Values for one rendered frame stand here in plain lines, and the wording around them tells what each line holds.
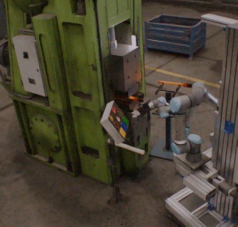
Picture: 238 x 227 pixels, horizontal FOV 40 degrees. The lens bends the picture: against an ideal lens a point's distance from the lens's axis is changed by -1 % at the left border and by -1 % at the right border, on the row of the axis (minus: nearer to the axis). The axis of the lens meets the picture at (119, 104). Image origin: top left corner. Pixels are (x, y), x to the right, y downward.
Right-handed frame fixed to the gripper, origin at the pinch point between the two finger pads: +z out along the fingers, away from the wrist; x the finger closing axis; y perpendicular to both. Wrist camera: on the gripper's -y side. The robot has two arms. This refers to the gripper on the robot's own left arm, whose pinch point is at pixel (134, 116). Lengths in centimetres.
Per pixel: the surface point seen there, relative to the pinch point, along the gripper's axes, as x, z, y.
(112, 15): -46, -25, 87
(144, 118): -52, 14, -33
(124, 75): -31.2, -4.9, 32.0
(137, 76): -53, -8, 17
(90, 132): -28, 69, -7
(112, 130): 26.9, 13.1, 9.6
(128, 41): -75, -15, 49
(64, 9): -27, 5, 118
